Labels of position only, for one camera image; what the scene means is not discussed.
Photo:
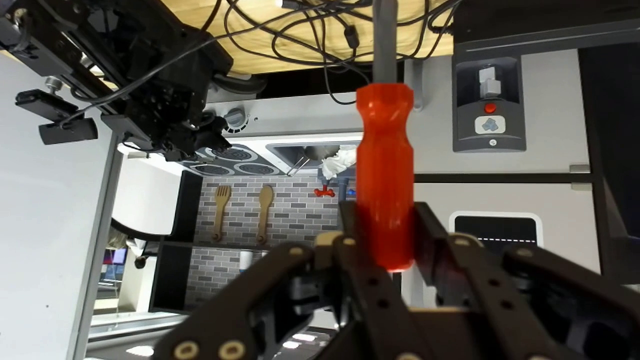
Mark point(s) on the wooden toy spoon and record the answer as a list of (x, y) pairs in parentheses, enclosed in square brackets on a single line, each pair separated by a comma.
[(267, 211), (222, 211)]

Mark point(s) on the black clamp mount assembly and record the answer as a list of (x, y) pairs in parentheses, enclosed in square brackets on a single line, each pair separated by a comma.
[(147, 72)]

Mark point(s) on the black box with red patch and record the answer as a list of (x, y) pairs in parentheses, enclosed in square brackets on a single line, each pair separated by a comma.
[(51, 105)]

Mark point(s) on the white cabinet machine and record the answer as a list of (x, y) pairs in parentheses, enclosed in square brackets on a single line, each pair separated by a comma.
[(552, 166)]

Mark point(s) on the white toy kitchen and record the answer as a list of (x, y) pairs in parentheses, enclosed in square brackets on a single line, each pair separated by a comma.
[(293, 201)]

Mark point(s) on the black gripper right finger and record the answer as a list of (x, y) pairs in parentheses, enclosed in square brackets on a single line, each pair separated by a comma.
[(433, 231)]

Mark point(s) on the whiteboard with aluminium frame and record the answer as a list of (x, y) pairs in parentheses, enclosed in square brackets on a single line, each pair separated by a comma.
[(47, 232)]

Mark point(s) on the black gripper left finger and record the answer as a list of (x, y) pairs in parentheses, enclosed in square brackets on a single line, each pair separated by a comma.
[(350, 226)]

